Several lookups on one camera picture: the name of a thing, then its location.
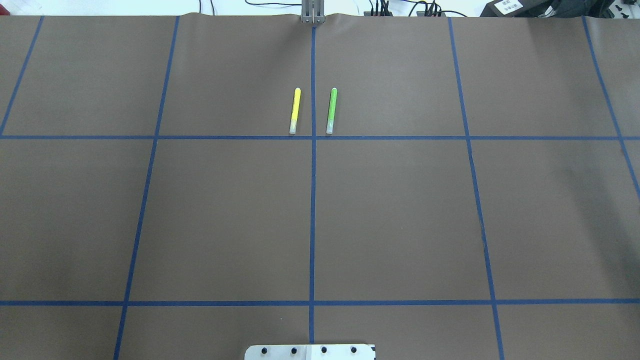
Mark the yellow marker pen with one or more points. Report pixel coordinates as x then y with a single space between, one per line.
295 111

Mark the green marker pen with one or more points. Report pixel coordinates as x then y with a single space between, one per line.
331 111

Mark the brown paper table cover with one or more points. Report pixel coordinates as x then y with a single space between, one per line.
477 200

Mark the black box white label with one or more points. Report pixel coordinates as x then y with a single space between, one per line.
518 9

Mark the aluminium frame post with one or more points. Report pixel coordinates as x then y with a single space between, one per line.
313 12

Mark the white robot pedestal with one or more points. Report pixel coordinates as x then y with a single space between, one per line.
337 351

